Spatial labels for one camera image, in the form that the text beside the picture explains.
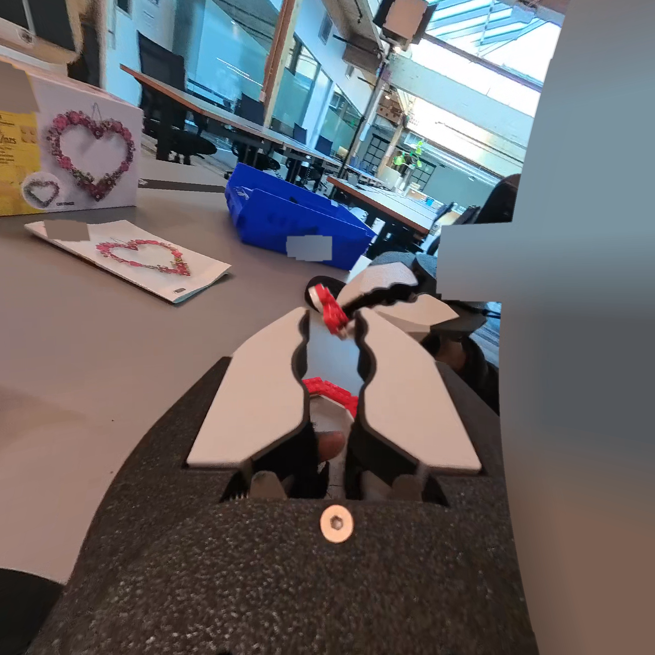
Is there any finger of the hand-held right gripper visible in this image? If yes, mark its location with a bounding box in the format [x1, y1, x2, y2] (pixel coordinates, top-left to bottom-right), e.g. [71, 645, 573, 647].
[367, 293, 460, 339]
[337, 262, 419, 314]

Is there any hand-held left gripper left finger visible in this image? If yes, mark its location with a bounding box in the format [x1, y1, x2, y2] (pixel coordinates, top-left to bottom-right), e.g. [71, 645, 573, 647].
[186, 306, 314, 469]

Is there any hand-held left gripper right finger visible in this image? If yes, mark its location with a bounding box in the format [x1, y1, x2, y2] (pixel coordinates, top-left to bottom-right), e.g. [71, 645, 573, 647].
[349, 310, 483, 475]

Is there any small red brick piece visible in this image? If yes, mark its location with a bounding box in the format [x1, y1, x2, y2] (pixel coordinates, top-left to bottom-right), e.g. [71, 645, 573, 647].
[308, 282, 352, 337]

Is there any red brick heart frame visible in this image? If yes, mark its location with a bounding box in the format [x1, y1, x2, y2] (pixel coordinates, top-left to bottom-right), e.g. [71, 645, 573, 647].
[301, 377, 360, 419]

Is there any grey desk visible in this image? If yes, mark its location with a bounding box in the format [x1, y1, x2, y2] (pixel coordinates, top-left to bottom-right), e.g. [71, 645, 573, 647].
[0, 154, 441, 586]

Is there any person's left hand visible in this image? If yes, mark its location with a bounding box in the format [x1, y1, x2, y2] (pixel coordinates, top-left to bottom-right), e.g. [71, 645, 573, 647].
[315, 431, 347, 460]

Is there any long wooden table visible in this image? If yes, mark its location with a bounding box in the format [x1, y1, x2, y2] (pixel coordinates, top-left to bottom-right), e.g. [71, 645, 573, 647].
[119, 63, 345, 172]
[326, 175, 447, 241]

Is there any blue plastic bin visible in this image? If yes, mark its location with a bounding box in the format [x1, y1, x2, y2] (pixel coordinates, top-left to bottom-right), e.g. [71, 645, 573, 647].
[224, 162, 378, 270]

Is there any black office chair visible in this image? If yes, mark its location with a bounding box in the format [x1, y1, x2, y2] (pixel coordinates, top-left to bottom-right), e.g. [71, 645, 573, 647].
[432, 173, 522, 256]
[137, 32, 219, 165]

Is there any heart print instruction booklet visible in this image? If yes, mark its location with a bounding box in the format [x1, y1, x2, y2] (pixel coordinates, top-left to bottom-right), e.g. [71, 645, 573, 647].
[24, 219, 232, 305]

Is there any hanging square lamp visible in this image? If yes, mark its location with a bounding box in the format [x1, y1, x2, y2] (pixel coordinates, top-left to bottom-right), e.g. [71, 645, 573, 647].
[373, 0, 439, 46]

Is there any white yellow heart print box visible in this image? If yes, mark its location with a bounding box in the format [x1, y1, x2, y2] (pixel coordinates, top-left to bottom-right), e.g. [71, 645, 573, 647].
[0, 64, 145, 217]

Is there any dark cloth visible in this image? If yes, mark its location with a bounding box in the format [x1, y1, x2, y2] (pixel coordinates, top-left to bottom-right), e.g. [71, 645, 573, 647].
[0, 567, 63, 655]

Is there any wooden post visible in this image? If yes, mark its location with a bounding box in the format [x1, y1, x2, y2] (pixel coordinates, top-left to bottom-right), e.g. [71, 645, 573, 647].
[262, 0, 302, 130]

